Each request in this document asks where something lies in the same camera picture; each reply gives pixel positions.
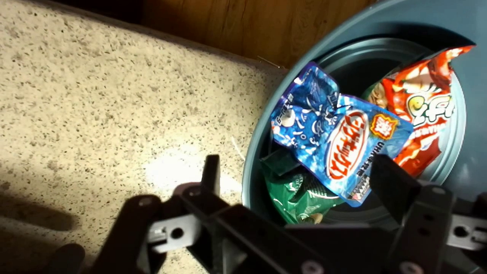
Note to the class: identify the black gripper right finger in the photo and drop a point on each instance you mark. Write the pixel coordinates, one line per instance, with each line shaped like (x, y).
(427, 229)

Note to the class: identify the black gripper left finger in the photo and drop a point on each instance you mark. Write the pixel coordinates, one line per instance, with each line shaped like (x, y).
(153, 238)

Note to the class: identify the large teal plastic bowl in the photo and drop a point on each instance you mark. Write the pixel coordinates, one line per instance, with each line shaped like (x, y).
(477, 127)

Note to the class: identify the red snack packet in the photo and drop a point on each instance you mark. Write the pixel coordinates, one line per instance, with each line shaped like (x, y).
(421, 101)

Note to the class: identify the green snack packet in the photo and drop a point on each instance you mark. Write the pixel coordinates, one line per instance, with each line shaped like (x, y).
(294, 196)

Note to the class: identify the blue snack packet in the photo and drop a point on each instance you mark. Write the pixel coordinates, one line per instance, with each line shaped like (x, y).
(325, 127)

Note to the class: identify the wooden base cabinet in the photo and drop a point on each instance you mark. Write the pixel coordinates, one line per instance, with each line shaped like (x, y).
(229, 25)

